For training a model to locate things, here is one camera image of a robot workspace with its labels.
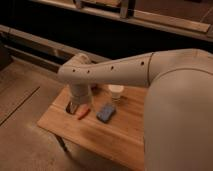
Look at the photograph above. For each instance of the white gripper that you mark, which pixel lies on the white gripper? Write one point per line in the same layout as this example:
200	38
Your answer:
80	94

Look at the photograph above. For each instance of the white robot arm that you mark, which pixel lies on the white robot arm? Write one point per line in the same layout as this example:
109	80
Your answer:
178	109

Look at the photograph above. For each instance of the black rectangular device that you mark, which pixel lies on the black rectangular device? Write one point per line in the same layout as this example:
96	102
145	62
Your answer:
72	108

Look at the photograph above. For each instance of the blue sponge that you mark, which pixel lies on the blue sponge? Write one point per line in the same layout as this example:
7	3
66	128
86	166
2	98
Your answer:
106	112

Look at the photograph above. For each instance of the white paper cup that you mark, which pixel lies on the white paper cup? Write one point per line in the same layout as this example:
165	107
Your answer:
116	91

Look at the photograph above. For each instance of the metal table leg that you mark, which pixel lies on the metal table leg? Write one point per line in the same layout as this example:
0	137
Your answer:
61	142

